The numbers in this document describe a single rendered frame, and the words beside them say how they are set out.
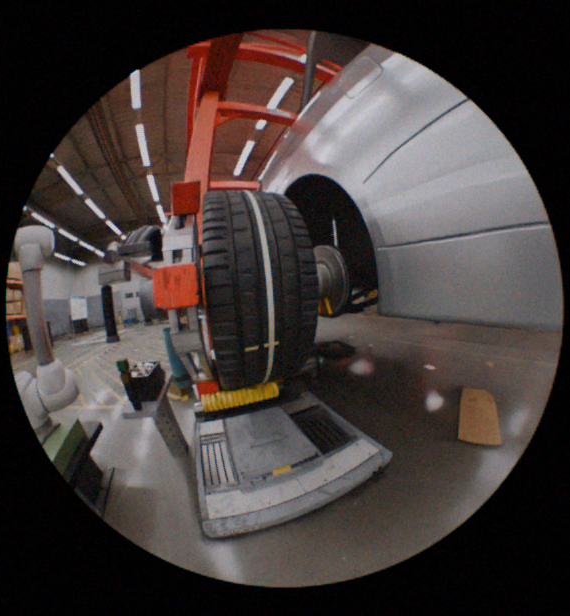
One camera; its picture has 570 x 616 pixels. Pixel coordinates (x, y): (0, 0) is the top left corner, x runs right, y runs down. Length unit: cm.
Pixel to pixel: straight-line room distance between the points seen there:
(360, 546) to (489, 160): 103
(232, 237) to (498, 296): 48
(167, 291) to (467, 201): 51
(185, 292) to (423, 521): 102
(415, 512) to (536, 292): 81
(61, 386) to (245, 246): 92
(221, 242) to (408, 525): 105
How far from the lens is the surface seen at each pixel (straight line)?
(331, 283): 77
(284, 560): 83
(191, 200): 52
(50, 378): 98
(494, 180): 40
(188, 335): 39
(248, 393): 59
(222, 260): 33
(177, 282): 30
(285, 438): 84
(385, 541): 87
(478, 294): 37
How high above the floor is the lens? 82
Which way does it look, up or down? 5 degrees down
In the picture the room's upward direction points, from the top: 6 degrees counter-clockwise
